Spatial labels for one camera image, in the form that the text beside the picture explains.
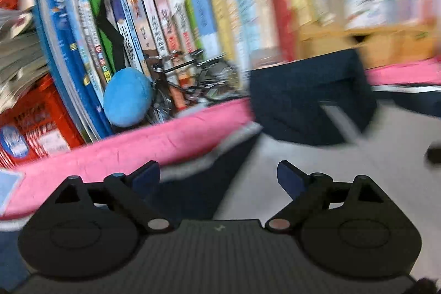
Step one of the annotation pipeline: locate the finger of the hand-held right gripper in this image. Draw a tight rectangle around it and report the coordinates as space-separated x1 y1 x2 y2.
425 142 441 165

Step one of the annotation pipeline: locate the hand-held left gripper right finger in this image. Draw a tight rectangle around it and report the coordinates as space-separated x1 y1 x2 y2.
265 160 386 234

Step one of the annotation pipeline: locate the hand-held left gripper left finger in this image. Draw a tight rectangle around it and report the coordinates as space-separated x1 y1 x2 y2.
53 160 174 234

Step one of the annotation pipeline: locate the navy white red jacket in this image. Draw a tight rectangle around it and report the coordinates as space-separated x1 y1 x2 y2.
148 49 441 222

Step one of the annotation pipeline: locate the pink rabbit-print blanket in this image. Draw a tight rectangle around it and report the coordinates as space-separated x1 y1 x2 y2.
0 58 441 222

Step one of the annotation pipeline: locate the blue round plush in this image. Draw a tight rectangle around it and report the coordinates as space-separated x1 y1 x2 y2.
103 68 153 127

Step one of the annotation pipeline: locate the miniature black bicycle model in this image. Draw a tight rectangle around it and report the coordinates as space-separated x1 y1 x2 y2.
146 49 242 124

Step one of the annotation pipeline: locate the red plastic crate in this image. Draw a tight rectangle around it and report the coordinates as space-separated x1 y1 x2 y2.
0 74 86 171

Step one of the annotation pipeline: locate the wooden drawer organizer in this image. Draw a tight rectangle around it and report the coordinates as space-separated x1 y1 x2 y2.
299 22 441 68

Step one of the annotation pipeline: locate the blue flat card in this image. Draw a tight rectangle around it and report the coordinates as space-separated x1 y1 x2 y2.
0 170 25 216

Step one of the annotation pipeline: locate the row of tall blue books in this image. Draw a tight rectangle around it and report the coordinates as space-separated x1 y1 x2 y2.
34 0 115 143

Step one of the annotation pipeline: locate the white pencil-print box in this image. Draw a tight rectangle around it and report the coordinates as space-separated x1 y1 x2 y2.
345 0 394 30

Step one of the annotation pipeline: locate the row of paperback books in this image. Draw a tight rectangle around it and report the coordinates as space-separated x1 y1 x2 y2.
103 0 297 109

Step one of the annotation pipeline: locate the stack of papers and booklets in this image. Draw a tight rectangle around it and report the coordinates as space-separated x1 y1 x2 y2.
0 8 49 113

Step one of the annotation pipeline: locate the black strap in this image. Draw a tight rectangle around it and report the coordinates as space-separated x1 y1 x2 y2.
96 5 129 71

